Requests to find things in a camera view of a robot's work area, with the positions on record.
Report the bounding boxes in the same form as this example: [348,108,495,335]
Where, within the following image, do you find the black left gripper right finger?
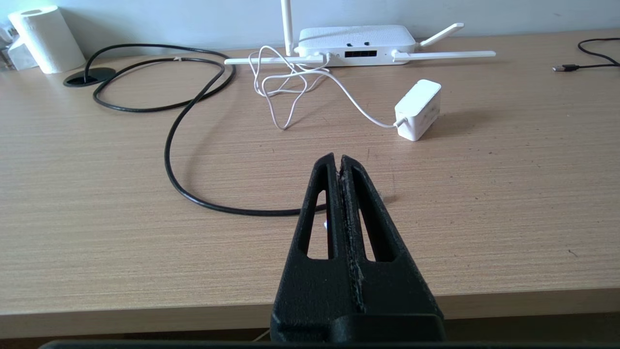
[341,155,444,317]

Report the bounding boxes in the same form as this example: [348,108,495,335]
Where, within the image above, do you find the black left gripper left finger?
[271,153,362,317]

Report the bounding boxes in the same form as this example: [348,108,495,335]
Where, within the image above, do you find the white power adapter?
[394,79,442,142]

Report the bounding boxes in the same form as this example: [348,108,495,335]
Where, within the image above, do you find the white router body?
[296,25,417,67]

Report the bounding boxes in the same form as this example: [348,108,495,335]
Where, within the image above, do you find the white paper towel roll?
[7,5,86,74]

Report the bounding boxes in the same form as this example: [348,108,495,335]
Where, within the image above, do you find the small white container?
[0,29,39,71]

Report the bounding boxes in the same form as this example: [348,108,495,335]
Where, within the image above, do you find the thin white adapter cable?
[248,46,403,130]

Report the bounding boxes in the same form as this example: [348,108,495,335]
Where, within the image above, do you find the thick black cable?
[85,44,327,216]

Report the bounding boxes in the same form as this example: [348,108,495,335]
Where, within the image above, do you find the black desk grommet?
[63,67,117,88]

